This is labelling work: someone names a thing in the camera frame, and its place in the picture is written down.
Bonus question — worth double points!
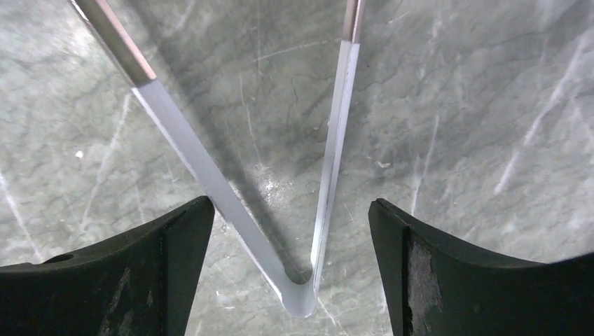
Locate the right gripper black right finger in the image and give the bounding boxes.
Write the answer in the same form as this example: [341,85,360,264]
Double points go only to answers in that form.
[368,199,593,335]

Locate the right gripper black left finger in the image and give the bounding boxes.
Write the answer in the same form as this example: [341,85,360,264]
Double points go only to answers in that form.
[1,196,215,335]

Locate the metal tongs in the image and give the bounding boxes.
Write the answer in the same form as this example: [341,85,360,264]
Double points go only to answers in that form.
[72,0,365,318]

